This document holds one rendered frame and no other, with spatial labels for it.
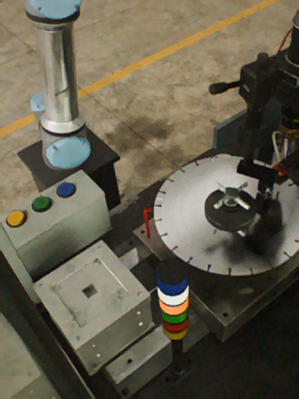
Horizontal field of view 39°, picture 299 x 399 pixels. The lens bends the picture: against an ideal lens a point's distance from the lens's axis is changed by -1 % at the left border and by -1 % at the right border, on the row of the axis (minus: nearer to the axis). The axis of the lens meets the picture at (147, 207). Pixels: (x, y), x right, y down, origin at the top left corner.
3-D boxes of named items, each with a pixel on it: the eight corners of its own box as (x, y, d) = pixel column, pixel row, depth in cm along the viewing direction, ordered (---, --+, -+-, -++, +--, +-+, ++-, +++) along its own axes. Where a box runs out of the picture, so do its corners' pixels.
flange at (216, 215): (264, 201, 92) (266, 194, 90) (241, 237, 87) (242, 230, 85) (219, 183, 97) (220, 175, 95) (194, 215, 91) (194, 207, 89)
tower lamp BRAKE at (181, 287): (170, 301, 59) (169, 290, 57) (150, 280, 62) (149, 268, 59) (194, 282, 61) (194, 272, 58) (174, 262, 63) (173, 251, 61)
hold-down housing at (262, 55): (246, 156, 84) (258, 66, 68) (232, 143, 87) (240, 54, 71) (268, 146, 86) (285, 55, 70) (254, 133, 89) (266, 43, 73)
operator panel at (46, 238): (22, 286, 107) (3, 253, 95) (4, 258, 113) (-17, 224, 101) (113, 228, 116) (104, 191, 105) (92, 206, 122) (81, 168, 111)
